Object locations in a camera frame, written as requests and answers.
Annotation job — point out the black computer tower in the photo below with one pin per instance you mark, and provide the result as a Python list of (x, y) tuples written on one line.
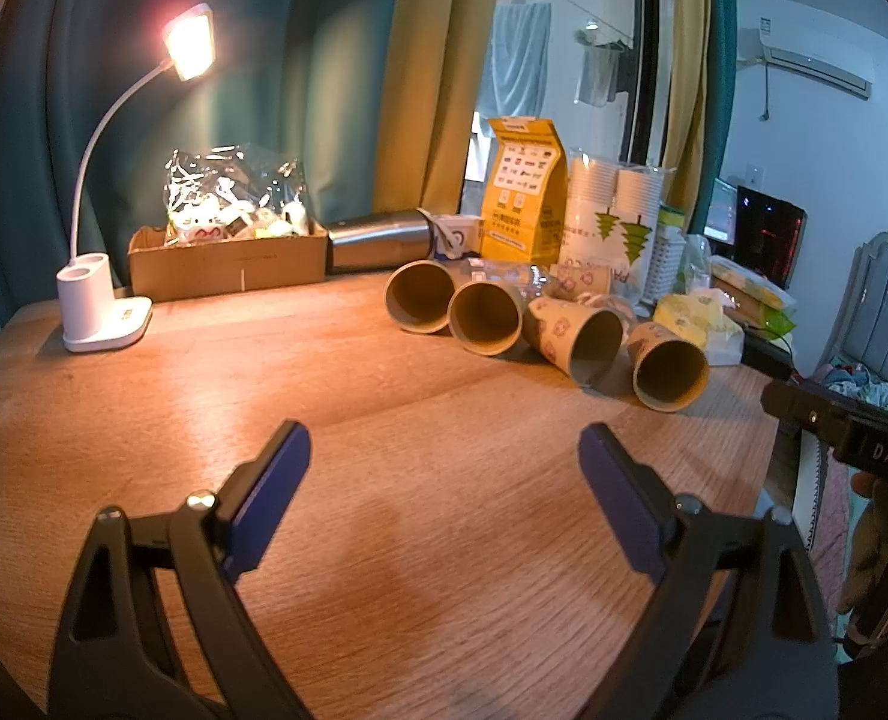
[(768, 234)]

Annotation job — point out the stainless steel thermos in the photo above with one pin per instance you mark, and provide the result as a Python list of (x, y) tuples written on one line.
[(379, 241)]

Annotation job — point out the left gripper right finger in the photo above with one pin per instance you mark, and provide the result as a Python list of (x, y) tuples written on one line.
[(736, 625)]

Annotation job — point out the small white blue box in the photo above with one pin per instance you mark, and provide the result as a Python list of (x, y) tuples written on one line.
[(454, 236)]

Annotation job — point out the clear plastic snack bag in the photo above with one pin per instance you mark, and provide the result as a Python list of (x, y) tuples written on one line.
[(234, 193)]

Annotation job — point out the black pouch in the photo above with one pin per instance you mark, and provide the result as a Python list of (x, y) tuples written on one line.
[(770, 357)]

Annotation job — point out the white plastic basket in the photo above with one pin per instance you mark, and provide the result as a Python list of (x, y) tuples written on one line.
[(664, 263)]

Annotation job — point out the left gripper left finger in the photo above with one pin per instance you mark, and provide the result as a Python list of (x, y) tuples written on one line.
[(114, 655)]

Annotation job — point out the floral paper cup back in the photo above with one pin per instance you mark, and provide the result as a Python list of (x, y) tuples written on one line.
[(572, 281)]

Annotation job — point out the teal curtain left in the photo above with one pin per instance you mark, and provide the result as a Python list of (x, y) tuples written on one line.
[(95, 95)]

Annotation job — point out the clear plastic bottle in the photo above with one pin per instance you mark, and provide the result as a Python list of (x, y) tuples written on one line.
[(530, 280)]

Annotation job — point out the gloved right hand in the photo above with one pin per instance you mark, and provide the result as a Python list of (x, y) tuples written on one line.
[(869, 551)]

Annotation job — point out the yellow green packaged goods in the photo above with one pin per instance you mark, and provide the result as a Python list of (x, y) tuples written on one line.
[(754, 300)]

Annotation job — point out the floral paper cup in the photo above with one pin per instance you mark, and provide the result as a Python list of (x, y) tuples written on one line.
[(668, 372), (572, 281), (581, 341)]

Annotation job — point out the beige paper cup far left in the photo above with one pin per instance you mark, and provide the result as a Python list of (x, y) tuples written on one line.
[(417, 296)]

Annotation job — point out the stacked paper cups package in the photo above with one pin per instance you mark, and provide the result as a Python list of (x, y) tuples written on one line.
[(611, 219)]

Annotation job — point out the beige paper cup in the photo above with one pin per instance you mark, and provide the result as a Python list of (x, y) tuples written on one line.
[(487, 317), (417, 296)]

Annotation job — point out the cardboard tray box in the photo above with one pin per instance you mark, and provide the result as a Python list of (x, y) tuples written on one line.
[(164, 272)]

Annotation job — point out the hanging blue towel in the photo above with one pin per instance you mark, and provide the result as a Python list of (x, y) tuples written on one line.
[(515, 72)]

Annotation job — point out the white air conditioner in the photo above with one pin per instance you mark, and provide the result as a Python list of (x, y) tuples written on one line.
[(813, 54)]

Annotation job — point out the mustard yellow curtain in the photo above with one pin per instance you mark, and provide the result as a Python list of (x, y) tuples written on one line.
[(431, 80)]

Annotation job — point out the yellow tissue pack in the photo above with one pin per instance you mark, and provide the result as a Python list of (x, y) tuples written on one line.
[(699, 317)]

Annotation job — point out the yellow paper bag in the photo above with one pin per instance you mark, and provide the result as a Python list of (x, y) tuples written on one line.
[(525, 203)]

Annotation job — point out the white desk lamp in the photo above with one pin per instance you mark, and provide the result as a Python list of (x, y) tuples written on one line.
[(93, 318)]

